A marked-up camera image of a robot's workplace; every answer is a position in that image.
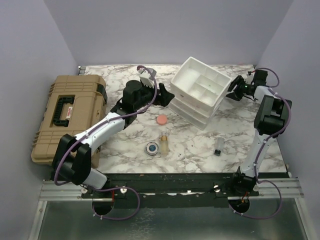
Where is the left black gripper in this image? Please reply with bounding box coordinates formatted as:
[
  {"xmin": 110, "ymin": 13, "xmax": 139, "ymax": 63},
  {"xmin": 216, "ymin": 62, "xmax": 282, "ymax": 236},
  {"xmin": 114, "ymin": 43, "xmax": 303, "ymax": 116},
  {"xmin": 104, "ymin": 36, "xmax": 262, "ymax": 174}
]
[{"xmin": 135, "ymin": 80, "xmax": 175, "ymax": 111}]

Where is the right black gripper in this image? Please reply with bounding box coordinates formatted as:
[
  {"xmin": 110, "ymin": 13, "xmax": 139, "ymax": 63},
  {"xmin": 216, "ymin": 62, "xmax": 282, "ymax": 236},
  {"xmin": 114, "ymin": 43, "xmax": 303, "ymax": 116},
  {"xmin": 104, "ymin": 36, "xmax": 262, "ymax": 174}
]
[{"xmin": 221, "ymin": 75, "xmax": 251, "ymax": 102}]

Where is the pink round compact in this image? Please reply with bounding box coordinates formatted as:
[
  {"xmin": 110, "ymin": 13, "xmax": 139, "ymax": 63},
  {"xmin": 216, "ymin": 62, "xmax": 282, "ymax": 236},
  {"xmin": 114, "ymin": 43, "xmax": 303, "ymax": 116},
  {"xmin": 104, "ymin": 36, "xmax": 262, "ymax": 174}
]
[{"xmin": 156, "ymin": 114, "xmax": 168, "ymax": 126}]

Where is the white makeup organizer with drawers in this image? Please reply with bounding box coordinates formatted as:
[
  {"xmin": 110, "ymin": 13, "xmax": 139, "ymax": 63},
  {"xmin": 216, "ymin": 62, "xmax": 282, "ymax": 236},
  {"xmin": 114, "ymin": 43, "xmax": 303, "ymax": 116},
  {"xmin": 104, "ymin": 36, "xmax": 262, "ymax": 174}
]
[{"xmin": 168, "ymin": 56, "xmax": 232, "ymax": 130}]

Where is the frosted gold cap bottle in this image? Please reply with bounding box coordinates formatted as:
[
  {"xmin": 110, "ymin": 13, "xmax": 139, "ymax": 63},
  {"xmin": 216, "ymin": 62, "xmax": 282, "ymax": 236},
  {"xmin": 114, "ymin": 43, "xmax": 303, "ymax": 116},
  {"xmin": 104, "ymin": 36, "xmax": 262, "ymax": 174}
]
[{"xmin": 159, "ymin": 133, "xmax": 169, "ymax": 156}]

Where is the round blue lid jar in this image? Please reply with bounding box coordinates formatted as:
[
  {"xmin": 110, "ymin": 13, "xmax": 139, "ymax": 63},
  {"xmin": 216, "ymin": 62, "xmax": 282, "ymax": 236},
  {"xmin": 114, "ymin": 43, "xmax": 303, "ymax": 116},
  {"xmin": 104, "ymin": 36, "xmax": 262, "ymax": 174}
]
[{"xmin": 145, "ymin": 141, "xmax": 159, "ymax": 156}]

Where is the clear vial black cap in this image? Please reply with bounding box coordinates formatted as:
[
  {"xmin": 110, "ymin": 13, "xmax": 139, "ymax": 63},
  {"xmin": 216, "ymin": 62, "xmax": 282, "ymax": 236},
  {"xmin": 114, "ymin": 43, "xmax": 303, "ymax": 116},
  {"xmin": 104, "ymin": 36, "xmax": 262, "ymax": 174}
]
[{"xmin": 213, "ymin": 137, "xmax": 225, "ymax": 157}]

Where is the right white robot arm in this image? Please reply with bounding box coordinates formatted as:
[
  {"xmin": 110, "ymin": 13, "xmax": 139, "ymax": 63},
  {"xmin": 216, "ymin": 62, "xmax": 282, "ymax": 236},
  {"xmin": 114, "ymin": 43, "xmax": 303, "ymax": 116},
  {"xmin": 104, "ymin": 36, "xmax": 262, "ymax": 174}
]
[{"xmin": 226, "ymin": 67, "xmax": 292, "ymax": 196}]

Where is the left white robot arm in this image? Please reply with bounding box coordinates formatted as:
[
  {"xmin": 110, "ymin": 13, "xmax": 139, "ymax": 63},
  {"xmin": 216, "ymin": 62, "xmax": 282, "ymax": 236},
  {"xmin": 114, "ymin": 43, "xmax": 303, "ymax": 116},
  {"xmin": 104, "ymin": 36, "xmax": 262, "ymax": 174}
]
[{"xmin": 52, "ymin": 80, "xmax": 175, "ymax": 198}]

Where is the tan hard tool case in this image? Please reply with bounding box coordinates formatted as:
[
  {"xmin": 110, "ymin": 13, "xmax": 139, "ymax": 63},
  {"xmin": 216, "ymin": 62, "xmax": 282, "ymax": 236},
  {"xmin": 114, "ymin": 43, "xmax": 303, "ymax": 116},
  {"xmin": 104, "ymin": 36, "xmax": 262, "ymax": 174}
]
[{"xmin": 31, "ymin": 74, "xmax": 108, "ymax": 165}]

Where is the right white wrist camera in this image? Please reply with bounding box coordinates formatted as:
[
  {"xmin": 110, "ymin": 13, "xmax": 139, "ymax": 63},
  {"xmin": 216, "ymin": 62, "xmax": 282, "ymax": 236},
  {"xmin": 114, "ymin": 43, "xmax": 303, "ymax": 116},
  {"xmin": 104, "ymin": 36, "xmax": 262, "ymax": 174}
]
[{"xmin": 244, "ymin": 73, "xmax": 255, "ymax": 84}]

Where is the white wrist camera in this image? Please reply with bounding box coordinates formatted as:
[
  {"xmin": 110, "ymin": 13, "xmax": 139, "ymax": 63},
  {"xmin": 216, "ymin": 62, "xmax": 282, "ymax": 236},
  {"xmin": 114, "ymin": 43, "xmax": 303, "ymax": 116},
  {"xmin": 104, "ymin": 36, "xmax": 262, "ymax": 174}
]
[
  {"xmin": 138, "ymin": 68, "xmax": 157, "ymax": 88},
  {"xmin": 244, "ymin": 73, "xmax": 255, "ymax": 84}
]

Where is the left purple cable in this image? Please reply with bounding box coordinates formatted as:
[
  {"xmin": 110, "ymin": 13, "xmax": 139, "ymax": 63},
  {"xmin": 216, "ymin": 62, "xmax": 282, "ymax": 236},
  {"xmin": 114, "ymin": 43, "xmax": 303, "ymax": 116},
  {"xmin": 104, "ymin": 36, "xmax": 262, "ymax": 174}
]
[{"xmin": 53, "ymin": 65, "xmax": 160, "ymax": 221}]

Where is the purple cable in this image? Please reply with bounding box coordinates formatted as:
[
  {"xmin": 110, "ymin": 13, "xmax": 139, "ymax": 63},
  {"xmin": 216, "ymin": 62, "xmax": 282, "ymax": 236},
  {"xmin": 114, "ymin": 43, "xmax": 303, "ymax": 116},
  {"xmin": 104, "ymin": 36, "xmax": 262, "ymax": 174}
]
[
  {"xmin": 232, "ymin": 67, "xmax": 293, "ymax": 220},
  {"xmin": 53, "ymin": 65, "xmax": 160, "ymax": 221}
]

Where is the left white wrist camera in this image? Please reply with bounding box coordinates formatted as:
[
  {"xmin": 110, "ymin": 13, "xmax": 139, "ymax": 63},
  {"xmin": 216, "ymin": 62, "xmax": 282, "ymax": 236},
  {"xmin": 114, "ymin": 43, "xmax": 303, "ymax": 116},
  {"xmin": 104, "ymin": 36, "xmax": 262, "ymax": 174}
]
[{"xmin": 138, "ymin": 68, "xmax": 157, "ymax": 88}]

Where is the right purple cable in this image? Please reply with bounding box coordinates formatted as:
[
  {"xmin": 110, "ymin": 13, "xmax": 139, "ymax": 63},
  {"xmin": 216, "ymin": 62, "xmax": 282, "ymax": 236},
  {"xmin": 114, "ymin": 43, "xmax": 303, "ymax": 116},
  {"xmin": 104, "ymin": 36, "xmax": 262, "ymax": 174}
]
[{"xmin": 232, "ymin": 67, "xmax": 293, "ymax": 220}]

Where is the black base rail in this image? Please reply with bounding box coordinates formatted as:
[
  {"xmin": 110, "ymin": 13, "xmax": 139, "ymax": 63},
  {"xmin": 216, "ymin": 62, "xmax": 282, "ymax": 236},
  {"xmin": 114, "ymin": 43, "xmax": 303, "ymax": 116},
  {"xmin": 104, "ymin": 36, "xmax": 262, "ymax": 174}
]
[{"xmin": 79, "ymin": 173, "xmax": 258, "ymax": 209}]

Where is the aluminium rail frame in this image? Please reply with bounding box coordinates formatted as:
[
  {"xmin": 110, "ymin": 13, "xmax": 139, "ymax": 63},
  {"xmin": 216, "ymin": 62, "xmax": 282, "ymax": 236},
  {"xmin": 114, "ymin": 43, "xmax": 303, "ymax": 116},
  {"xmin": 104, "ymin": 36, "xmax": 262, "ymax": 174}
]
[{"xmin": 29, "ymin": 179, "xmax": 314, "ymax": 240}]

